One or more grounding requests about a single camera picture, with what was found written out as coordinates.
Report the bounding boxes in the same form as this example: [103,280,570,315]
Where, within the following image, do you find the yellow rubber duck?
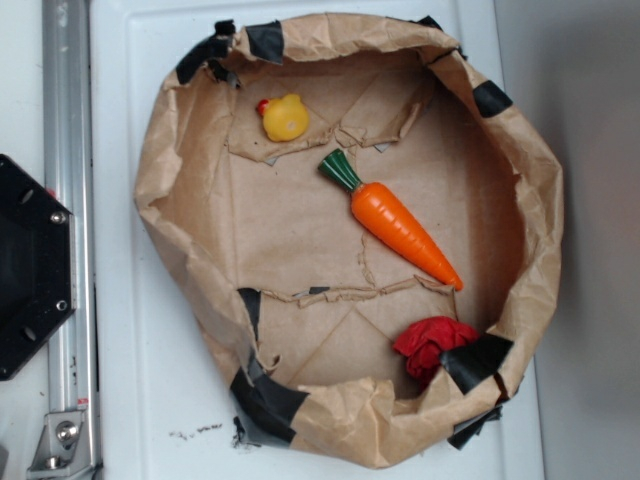
[256,94,310,142]

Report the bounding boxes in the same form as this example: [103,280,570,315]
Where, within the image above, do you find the brown paper bag tray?
[134,13,564,468]

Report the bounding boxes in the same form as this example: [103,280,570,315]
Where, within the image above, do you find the orange plastic toy carrot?
[318,149,464,291]

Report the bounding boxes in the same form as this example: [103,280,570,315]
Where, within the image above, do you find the crumpled red cloth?
[393,316,480,391]

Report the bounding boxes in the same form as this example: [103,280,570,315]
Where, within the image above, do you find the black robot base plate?
[1,155,75,381]

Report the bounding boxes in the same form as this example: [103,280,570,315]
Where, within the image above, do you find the aluminium extrusion rail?
[42,1,103,479]

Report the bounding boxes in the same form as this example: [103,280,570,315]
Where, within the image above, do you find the metal corner bracket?
[26,410,91,479]

